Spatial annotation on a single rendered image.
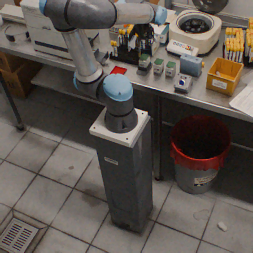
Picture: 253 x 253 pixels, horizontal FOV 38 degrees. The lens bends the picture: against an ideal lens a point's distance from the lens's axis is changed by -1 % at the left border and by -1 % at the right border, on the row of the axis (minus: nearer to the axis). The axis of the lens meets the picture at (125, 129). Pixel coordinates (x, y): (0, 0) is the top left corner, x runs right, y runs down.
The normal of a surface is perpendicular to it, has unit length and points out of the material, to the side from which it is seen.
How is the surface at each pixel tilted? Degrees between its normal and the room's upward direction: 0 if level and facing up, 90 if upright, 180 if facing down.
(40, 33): 90
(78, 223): 0
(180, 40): 90
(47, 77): 0
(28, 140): 0
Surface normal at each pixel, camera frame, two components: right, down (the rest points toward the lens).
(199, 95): -0.07, -0.64
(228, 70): -0.50, 0.69
